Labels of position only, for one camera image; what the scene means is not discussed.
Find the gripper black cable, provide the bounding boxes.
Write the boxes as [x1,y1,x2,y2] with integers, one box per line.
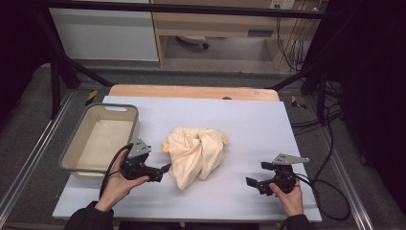
[295,104,352,222]
[99,143,134,199]

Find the white power strip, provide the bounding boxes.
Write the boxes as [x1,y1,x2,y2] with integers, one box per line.
[269,0,297,11]

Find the cream cloth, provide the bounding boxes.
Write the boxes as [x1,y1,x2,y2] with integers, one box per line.
[160,126,230,192]

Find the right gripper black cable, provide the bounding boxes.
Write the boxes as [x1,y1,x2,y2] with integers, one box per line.
[295,104,352,222]

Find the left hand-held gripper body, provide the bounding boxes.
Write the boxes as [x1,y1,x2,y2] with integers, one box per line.
[120,137,165,183]

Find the hanging black cables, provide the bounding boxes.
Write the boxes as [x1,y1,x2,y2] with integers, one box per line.
[275,15,308,73]

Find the white cabinet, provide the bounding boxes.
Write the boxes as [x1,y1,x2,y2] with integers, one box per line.
[48,7,160,62]

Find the black curtain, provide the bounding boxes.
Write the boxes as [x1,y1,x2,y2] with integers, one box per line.
[0,0,53,120]
[327,0,406,219]

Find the black floor cables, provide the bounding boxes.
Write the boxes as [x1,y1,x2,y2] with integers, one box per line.
[291,108,343,136]

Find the person's right hand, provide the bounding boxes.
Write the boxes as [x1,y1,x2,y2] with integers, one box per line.
[268,178,305,219]

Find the aluminium floor rail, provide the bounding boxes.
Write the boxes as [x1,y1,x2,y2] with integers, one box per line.
[318,126,375,230]
[0,91,77,219]

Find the black metal frame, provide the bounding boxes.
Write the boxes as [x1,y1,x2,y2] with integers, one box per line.
[30,0,344,127]

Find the white table mat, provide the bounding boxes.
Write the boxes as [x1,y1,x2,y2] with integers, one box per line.
[52,95,323,223]

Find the grey plastic basket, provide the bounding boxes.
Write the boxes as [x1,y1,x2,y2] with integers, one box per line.
[57,102,141,178]

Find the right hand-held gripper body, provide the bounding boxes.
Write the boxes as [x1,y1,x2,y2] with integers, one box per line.
[258,153,310,196]

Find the person's left hand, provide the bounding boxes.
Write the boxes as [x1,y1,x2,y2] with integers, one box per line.
[95,149,151,213]

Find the chair base with caster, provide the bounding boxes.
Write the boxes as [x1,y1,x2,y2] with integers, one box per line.
[176,34,211,50]

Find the wooden desk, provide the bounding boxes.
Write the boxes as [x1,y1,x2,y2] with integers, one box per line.
[149,0,330,70]

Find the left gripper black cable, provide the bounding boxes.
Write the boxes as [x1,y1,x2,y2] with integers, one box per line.
[99,143,134,199]

